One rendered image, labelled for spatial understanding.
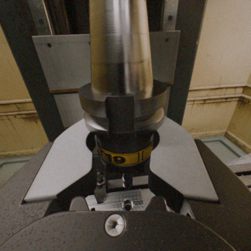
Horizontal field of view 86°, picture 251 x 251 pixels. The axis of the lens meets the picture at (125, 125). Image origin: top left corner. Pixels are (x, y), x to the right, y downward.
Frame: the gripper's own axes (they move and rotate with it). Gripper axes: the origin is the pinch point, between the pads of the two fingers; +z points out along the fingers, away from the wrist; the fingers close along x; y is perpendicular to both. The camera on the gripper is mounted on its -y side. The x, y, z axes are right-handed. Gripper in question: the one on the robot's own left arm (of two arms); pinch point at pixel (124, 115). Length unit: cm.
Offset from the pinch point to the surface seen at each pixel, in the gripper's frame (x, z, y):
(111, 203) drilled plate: -5.7, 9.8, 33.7
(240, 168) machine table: 48, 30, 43
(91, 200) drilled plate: -12.0, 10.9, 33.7
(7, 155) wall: -101, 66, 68
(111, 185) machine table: -8.2, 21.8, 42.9
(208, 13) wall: 46, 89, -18
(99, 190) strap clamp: -9.6, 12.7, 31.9
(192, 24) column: 23, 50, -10
